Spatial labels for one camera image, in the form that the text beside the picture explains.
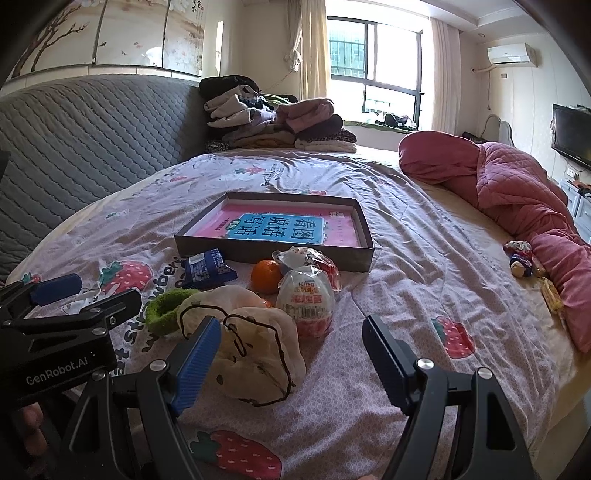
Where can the cream cloth with black trim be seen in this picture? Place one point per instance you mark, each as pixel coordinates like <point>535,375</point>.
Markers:
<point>258,341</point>

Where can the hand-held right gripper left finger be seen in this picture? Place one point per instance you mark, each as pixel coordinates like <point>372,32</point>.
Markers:
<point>198,364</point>

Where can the window with dark frame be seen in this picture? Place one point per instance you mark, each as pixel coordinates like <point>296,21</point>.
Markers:
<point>369,55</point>

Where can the dark clothing heap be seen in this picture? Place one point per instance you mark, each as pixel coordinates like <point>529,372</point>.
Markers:
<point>397,121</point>

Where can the yellow packet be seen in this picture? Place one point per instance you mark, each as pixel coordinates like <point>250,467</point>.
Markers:
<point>551,295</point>

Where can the grey quilted headboard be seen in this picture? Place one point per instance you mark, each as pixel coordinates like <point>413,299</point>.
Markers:
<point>92,138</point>

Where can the pink and blue book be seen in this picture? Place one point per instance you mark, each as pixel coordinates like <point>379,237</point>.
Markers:
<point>221,226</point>

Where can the floral wall painting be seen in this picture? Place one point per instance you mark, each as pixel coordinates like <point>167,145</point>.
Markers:
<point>129,32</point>

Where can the white drawer cabinet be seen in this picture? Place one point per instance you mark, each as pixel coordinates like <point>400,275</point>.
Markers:
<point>577,207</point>

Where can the red white surprise egg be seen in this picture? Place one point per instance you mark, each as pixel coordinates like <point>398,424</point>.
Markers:
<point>304,300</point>

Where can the black wall television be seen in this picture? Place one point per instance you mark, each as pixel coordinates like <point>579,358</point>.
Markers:
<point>572,134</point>

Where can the pink quilted blanket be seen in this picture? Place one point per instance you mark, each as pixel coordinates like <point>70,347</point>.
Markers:
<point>508,184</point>

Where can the beige curtain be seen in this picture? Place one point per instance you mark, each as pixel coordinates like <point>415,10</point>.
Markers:
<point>314,41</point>
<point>445,74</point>

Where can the blue snack packet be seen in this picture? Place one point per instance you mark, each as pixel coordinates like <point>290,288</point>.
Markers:
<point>207,270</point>

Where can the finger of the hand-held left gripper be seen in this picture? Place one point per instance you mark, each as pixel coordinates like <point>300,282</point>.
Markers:
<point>117,302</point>
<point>55,288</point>

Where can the large orange mandarin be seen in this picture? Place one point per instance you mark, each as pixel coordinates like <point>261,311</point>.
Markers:
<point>265,277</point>

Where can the grey cardboard box tray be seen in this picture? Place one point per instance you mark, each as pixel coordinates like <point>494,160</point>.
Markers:
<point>323,258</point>

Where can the small orange mandarin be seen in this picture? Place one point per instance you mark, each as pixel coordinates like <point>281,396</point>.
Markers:
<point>266,302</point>

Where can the blue white surprise egg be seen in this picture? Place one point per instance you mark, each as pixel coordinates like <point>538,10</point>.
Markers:
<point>300,256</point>

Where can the white chair back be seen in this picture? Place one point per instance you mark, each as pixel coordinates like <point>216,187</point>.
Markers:
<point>498,129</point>

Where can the strawberry printed bed sheet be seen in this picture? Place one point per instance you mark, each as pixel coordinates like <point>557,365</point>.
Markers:
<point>415,277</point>

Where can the white air conditioner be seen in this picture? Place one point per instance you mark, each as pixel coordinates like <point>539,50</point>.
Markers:
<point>510,55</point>

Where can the green fuzzy scrunchie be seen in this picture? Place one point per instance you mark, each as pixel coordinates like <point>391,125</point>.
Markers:
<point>161,314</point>

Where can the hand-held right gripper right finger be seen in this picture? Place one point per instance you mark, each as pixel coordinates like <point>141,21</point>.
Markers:
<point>388,364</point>

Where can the small colourful toy figure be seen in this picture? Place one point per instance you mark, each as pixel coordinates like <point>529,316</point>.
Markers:
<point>521,258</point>

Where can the person's left hand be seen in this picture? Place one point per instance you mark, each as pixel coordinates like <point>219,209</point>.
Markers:
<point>33,422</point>

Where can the green window seat cushion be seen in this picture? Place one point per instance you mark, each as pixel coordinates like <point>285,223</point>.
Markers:
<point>364,125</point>

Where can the pile of folded clothes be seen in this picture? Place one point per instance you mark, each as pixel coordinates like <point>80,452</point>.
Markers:
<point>258,120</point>

